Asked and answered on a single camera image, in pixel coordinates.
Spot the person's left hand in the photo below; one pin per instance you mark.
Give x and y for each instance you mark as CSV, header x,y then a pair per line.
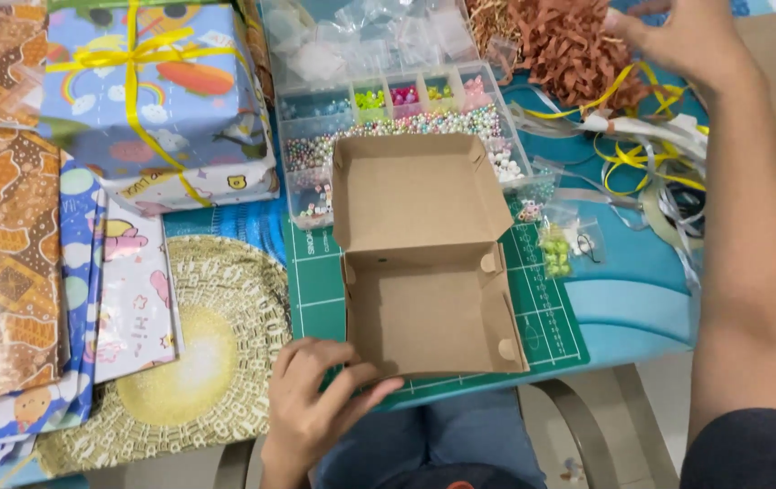
x,y
303,414

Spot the person's right hand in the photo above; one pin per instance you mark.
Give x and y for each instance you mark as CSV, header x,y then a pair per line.
x,y
690,37

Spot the person's right fingers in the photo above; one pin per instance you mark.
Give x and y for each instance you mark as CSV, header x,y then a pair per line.
x,y
632,20

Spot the brown cardboard box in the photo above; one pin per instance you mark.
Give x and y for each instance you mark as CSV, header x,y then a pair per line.
x,y
422,271

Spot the heap of brown shredded paper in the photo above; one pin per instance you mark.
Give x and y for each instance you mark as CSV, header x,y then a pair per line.
x,y
564,47

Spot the loose yellow ribbon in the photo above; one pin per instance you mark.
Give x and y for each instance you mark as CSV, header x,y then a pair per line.
x,y
632,157

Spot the tangle of silver ribbons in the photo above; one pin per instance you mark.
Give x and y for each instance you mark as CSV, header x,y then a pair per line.
x,y
673,204

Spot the small bag of mixed beads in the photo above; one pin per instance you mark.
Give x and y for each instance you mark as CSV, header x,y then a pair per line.
x,y
530,210

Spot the clear plastic bead organizer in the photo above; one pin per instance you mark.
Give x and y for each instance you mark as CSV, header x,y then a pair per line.
x,y
422,102

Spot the small bag of green beads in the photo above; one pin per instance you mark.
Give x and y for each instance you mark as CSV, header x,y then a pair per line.
x,y
555,250

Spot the pile of small clear bags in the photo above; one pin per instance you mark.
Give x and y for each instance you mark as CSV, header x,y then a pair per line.
x,y
374,41

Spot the green cutting mat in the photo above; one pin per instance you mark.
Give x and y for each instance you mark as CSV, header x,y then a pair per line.
x,y
544,319

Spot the brown patterned paper roll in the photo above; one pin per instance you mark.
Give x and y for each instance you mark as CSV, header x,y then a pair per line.
x,y
260,47

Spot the person's blue jeans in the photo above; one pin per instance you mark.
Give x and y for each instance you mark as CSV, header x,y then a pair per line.
x,y
442,434

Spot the blue gift with yellow ribbon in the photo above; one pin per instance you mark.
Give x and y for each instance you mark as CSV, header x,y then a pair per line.
x,y
157,88

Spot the pink white wrapping paper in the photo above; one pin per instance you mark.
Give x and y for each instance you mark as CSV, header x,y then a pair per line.
x,y
133,299

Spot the blue cartoon wrapping paper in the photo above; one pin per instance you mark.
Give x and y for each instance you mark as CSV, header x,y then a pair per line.
x,y
78,285

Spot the brown batik wrapping paper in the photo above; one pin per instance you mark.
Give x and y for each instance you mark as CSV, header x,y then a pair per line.
x,y
11,217

